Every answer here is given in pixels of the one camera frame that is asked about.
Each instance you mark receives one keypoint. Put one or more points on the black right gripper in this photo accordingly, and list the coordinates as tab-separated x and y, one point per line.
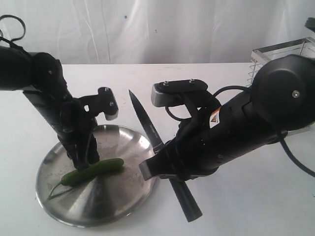
194	144

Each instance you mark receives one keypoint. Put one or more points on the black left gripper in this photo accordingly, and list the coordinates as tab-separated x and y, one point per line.
74	128

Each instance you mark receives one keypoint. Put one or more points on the green cucumber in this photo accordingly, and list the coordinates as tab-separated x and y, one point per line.
77	177

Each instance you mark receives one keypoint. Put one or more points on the black kitchen knife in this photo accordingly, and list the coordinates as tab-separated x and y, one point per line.
163	165

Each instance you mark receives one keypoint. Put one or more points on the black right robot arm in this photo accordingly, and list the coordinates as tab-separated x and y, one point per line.
280	99

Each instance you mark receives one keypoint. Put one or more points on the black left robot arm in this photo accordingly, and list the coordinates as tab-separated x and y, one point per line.
40	77

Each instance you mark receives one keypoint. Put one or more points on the round stainless steel plate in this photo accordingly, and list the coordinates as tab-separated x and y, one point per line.
105	198

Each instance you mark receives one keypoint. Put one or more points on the white backdrop curtain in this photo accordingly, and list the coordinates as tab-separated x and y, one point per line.
153	31

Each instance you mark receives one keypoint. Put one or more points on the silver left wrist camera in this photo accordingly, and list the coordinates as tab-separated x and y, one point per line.
108	103

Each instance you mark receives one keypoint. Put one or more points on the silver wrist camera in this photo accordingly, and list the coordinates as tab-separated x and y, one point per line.
170	93
108	103

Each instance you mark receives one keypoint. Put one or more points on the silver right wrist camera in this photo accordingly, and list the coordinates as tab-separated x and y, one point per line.
170	93

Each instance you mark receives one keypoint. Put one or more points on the steel wire utensil rack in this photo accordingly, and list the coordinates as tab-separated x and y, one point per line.
259	57

